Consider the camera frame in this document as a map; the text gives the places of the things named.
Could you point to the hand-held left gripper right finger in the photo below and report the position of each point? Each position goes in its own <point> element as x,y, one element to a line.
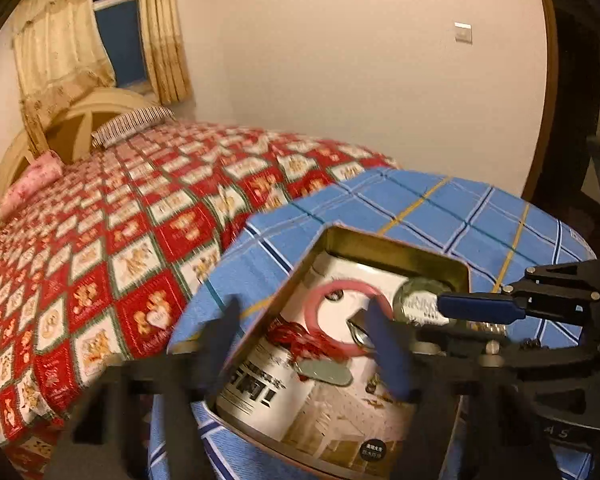
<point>387,355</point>

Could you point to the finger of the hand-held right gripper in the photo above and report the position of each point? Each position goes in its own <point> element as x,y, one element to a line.
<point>475,307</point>
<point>585,355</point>

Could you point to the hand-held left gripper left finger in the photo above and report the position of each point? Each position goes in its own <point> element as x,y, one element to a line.
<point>222,340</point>

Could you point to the pink bangle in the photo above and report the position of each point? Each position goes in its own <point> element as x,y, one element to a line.
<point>312,315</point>

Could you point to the pink tin box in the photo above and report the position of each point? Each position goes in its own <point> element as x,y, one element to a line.
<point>390,250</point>

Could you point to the printed paper sheet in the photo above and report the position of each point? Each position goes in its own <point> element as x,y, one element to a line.
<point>330,410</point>

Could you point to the blue plaid cloth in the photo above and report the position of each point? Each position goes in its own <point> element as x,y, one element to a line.
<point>430,200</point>

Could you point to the bed with red patterned sheet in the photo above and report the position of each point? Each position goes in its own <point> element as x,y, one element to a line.
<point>105,260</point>

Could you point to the striped pillow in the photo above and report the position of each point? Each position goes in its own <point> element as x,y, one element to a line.
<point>130,122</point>

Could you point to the pink floral pillow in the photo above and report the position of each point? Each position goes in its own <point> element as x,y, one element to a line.
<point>30,180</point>

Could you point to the cream wooden headboard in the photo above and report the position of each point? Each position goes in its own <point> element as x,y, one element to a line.
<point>75,120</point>

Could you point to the narrow beige floral curtain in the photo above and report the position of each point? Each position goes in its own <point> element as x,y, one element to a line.
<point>165,35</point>

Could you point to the window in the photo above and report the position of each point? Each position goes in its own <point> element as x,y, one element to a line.
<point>120,25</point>

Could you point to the wide beige floral curtain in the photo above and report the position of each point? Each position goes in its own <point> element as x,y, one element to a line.
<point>60,50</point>

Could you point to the wooden door frame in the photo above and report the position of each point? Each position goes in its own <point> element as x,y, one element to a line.
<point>550,85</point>

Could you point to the white light switch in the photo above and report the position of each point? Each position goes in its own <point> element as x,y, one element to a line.
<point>463,32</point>

